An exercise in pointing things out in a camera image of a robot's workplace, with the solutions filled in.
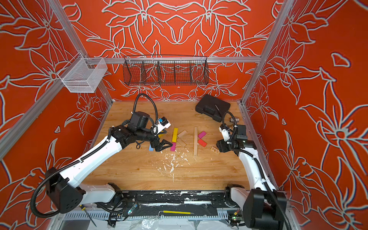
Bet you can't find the printed natural wood block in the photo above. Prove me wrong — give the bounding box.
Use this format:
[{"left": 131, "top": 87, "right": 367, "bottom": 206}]
[{"left": 210, "top": 147, "right": 220, "bottom": 154}]

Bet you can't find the magenta block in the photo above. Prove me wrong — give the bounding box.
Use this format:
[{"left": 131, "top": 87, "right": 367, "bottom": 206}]
[
  {"left": 198, "top": 131, "right": 207, "bottom": 139},
  {"left": 170, "top": 142, "right": 176, "bottom": 151}
]

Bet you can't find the red building block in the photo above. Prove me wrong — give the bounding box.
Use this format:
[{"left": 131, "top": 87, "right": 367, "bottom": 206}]
[{"left": 197, "top": 139, "right": 207, "bottom": 147}]

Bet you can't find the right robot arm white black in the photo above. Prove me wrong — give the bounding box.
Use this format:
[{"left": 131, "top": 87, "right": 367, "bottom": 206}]
[{"left": 216, "top": 111, "right": 291, "bottom": 230}]

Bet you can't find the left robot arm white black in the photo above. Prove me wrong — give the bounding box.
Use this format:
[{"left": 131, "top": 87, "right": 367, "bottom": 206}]
[{"left": 30, "top": 100, "right": 172, "bottom": 219}]

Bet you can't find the black plastic tool case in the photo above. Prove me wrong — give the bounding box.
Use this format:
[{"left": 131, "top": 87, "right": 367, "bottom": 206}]
[{"left": 195, "top": 94, "right": 231, "bottom": 122}]

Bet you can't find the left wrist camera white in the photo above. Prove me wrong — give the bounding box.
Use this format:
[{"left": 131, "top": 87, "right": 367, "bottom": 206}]
[{"left": 155, "top": 117, "right": 171, "bottom": 135}]

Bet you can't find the yellow pencil on rail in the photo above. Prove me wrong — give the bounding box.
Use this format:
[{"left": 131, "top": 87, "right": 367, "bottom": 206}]
[{"left": 163, "top": 210, "right": 192, "bottom": 215}]

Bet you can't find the black wire wall basket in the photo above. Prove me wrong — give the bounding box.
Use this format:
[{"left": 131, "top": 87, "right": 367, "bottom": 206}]
[{"left": 122, "top": 55, "right": 209, "bottom": 86}]

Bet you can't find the screwdriver yellow black handle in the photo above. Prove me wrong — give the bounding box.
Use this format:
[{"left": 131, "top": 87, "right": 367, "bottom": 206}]
[{"left": 80, "top": 205, "right": 97, "bottom": 227}]

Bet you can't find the white mesh wall basket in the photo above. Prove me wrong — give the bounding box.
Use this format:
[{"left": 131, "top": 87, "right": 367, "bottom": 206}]
[{"left": 58, "top": 57, "right": 107, "bottom": 93}]

